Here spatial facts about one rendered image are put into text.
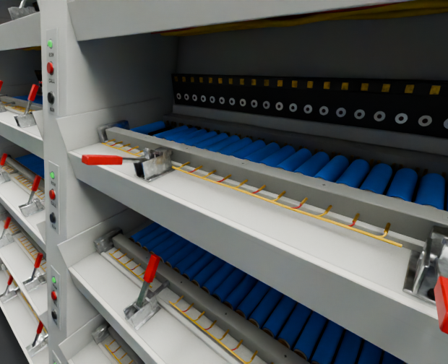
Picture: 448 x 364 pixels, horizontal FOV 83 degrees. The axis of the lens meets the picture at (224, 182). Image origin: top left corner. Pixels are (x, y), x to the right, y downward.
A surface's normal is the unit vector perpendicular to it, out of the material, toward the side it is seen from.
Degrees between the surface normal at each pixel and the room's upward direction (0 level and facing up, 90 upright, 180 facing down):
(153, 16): 107
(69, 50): 90
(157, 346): 17
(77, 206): 90
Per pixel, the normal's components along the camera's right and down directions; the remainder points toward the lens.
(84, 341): 0.78, 0.26
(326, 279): -0.63, 0.38
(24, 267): -0.04, -0.89
